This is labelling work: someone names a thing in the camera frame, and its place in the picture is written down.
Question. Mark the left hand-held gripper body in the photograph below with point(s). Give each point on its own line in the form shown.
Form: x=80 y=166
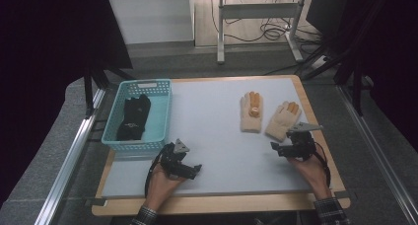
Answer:
x=172 y=159

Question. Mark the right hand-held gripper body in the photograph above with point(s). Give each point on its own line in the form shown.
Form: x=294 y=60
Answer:
x=302 y=142

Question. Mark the teal plastic basket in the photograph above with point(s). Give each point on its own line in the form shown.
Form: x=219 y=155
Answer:
x=161 y=119

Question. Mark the black glove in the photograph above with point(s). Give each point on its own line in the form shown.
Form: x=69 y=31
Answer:
x=134 y=118

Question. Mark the person's left hand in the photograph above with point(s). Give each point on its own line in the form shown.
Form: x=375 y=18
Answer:
x=162 y=187

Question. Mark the person's right hand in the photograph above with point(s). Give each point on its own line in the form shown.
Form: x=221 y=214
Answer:
x=310 y=174

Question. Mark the grey table mat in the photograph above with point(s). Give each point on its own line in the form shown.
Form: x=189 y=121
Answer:
x=213 y=136

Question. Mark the black tripod legs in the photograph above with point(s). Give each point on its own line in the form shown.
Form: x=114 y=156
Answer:
x=93 y=83
x=348 y=63

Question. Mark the dark curtain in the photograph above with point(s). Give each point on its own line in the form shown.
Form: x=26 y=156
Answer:
x=49 y=70
x=387 y=54

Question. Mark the grey metal stand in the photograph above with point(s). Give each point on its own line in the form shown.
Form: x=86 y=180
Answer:
x=259 y=11

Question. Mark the white cabinet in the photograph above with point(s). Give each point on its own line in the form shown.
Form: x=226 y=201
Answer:
x=151 y=17

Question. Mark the aluminium rail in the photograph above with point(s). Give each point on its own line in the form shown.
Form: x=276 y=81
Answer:
x=69 y=159
x=378 y=152

